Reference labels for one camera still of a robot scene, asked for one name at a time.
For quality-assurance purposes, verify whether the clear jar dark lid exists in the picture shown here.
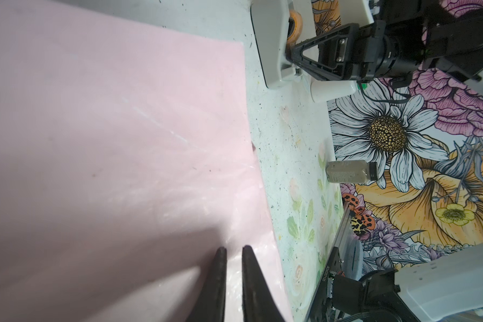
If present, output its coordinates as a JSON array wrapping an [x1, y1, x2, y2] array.
[[325, 160, 378, 185]]

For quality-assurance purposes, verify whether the grey tape dispenser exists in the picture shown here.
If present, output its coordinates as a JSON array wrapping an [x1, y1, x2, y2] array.
[[250, 0, 303, 90]]

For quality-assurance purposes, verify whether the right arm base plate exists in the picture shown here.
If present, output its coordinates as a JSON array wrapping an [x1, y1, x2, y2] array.
[[306, 247, 343, 322]]

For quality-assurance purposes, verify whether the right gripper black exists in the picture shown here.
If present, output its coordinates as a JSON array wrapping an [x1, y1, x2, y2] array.
[[286, 17, 425, 81]]

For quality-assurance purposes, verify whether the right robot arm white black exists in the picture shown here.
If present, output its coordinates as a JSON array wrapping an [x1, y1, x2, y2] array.
[[291, 1, 483, 321]]

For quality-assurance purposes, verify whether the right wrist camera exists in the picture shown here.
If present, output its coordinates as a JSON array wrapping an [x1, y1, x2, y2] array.
[[338, 0, 374, 26]]

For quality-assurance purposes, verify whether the white bottle green cap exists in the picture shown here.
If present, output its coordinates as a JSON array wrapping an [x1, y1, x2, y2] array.
[[310, 80, 359, 103]]

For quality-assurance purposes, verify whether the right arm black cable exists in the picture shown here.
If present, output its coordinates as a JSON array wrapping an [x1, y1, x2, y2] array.
[[360, 76, 413, 105]]

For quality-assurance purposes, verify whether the aluminium front rail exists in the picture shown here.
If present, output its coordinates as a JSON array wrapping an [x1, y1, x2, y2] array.
[[329, 204, 365, 283]]

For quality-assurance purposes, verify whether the purple wrapping paper sheet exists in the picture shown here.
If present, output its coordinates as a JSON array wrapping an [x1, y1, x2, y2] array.
[[0, 1, 292, 321]]

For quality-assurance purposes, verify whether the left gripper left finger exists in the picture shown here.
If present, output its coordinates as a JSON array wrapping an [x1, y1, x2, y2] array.
[[186, 247, 228, 322]]

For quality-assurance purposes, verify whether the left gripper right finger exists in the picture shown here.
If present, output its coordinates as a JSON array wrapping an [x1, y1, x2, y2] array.
[[241, 245, 284, 322]]

